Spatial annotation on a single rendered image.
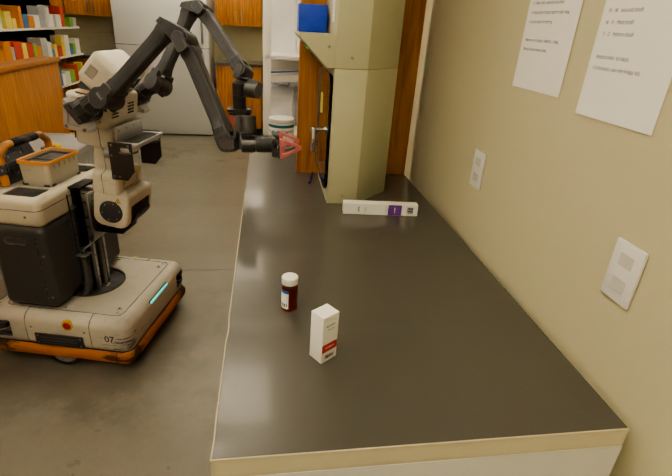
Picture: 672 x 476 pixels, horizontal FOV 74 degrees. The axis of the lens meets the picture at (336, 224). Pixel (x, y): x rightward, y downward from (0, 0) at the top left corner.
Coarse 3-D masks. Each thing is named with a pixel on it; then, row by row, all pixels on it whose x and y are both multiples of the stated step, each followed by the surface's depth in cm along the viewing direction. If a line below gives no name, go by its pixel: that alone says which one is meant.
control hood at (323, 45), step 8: (296, 32) 157; (304, 32) 147; (312, 32) 155; (304, 40) 141; (312, 40) 141; (320, 40) 142; (328, 40) 142; (312, 48) 142; (320, 48) 143; (328, 48) 143; (320, 56) 144; (328, 56) 144; (328, 64) 145
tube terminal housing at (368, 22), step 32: (352, 0) 138; (384, 0) 144; (352, 32) 142; (384, 32) 149; (352, 64) 146; (384, 64) 154; (352, 96) 150; (384, 96) 160; (352, 128) 155; (384, 128) 167; (352, 160) 159; (384, 160) 174; (352, 192) 164
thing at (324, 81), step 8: (328, 72) 153; (320, 80) 175; (328, 80) 151; (320, 88) 175; (328, 88) 151; (320, 96) 175; (328, 96) 151; (328, 104) 151; (320, 112) 174; (328, 112) 152; (320, 120) 174; (328, 120) 153; (328, 128) 154; (320, 136) 174; (328, 136) 155; (320, 144) 174; (320, 152) 174; (320, 160) 174; (320, 168) 174; (320, 176) 173
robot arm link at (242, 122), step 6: (240, 120) 154; (246, 120) 153; (252, 120) 154; (240, 126) 154; (246, 126) 153; (252, 126) 154; (234, 132) 155; (234, 138) 155; (222, 144) 155; (228, 144) 155; (234, 144) 155
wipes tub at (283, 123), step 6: (270, 120) 227; (276, 120) 224; (282, 120) 224; (288, 120) 226; (270, 126) 228; (276, 126) 226; (282, 126) 225; (288, 126) 227; (270, 132) 229; (288, 132) 228; (288, 138) 229
